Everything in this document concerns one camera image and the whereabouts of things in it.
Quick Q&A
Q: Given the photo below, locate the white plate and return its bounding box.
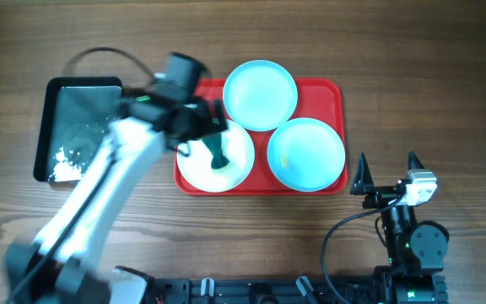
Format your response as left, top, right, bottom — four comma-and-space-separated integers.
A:
176, 120, 255, 193

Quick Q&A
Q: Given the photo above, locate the teal plate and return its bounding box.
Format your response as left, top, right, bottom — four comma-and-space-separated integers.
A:
267, 117, 346, 193
223, 60, 299, 132

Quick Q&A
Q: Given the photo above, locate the green yellow sponge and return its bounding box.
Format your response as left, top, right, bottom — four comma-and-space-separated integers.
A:
202, 133, 230, 170

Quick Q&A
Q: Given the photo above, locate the teal plate top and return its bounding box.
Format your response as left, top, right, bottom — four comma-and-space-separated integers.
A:
223, 60, 299, 132

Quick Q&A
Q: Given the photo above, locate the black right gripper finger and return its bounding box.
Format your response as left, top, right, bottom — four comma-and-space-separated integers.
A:
408, 151, 424, 171
350, 153, 375, 195

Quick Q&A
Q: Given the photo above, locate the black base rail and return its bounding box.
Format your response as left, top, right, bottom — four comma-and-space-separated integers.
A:
144, 274, 449, 304

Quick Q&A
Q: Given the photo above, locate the black water tray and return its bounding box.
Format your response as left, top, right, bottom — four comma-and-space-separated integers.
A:
33, 77, 122, 183

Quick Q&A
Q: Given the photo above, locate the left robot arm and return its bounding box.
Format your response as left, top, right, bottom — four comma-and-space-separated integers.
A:
3, 95, 228, 303

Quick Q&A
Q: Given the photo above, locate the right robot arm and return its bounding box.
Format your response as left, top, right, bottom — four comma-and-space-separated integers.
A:
350, 152, 450, 304

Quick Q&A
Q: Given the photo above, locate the red plastic tray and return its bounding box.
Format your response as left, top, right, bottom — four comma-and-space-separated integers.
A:
175, 78, 348, 196

